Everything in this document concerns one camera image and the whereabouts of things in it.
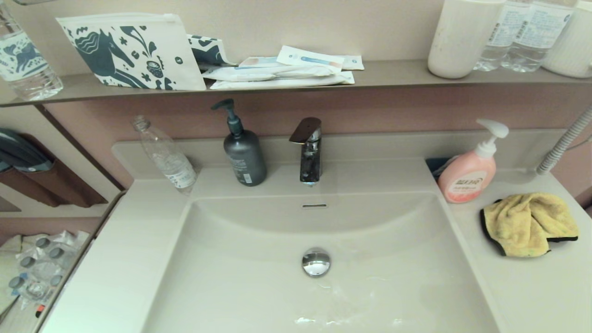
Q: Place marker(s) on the chrome faucet with lever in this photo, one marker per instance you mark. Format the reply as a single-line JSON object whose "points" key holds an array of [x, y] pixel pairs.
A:
{"points": [[311, 162]]}

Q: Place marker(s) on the yellow cloth with black trim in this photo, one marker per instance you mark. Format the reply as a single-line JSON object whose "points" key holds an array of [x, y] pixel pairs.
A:
{"points": [[527, 222]]}

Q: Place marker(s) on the white sink basin vanity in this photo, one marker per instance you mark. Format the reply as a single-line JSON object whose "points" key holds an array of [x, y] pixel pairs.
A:
{"points": [[231, 277]]}

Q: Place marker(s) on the dark grey pump bottle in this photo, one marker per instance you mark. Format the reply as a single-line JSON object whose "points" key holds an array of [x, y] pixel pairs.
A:
{"points": [[245, 157]]}

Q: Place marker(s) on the flat long white packet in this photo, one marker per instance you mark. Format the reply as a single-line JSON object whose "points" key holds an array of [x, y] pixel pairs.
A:
{"points": [[277, 83]]}

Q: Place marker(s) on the long white wrapped packet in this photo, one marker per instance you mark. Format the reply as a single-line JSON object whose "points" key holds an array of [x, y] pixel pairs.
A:
{"points": [[268, 72]]}

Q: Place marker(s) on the chrome drain stopper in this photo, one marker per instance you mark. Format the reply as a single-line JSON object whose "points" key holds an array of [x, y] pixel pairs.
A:
{"points": [[316, 262]]}

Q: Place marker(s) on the white packet with blue stripe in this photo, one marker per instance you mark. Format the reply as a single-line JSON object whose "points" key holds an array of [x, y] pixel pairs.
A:
{"points": [[310, 58]]}

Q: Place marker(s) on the pale pink blue packet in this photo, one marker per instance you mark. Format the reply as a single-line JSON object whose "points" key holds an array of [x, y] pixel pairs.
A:
{"points": [[256, 61]]}

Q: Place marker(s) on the small white sachet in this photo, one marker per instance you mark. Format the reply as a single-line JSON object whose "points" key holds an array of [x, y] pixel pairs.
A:
{"points": [[355, 62]]}

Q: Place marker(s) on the empty clear plastic bottle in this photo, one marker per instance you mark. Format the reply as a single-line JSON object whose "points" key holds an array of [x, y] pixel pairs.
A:
{"points": [[171, 162]]}

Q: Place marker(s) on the dark blue small object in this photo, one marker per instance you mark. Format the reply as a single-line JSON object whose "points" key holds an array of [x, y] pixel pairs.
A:
{"points": [[434, 165]]}

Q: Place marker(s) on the folded white blue print pouch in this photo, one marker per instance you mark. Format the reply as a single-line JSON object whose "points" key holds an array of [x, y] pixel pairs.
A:
{"points": [[208, 51]]}

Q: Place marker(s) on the pink hand soap pump bottle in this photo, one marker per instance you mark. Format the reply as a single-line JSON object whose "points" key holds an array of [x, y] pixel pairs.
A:
{"points": [[467, 178]]}

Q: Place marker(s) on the white pouch blue horse print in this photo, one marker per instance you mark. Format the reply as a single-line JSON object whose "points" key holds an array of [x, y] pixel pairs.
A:
{"points": [[138, 55]]}

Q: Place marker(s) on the clear water bottle white label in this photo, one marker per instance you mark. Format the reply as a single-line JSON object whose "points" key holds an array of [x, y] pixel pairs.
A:
{"points": [[492, 55], [532, 41]]}

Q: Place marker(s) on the plastic-wrapped water bottle pack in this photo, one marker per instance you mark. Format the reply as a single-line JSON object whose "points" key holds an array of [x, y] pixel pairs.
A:
{"points": [[41, 268]]}

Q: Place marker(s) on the dark grey hair dryer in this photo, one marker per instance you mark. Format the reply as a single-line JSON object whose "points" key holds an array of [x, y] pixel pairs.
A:
{"points": [[18, 152]]}

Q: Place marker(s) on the water bottle with blue label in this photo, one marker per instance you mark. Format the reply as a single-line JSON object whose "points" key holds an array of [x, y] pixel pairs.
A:
{"points": [[27, 69]]}

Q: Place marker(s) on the small red black item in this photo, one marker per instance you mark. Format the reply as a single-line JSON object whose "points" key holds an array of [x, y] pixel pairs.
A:
{"points": [[40, 310]]}

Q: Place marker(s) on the ribbed white cup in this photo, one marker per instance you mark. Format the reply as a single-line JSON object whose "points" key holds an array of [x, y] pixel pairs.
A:
{"points": [[571, 46]]}

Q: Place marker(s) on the grey wall shelf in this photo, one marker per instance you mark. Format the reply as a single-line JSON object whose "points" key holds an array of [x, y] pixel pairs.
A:
{"points": [[393, 71]]}

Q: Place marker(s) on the brown wall holder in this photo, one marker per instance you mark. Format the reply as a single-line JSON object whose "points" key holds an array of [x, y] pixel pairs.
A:
{"points": [[69, 185]]}

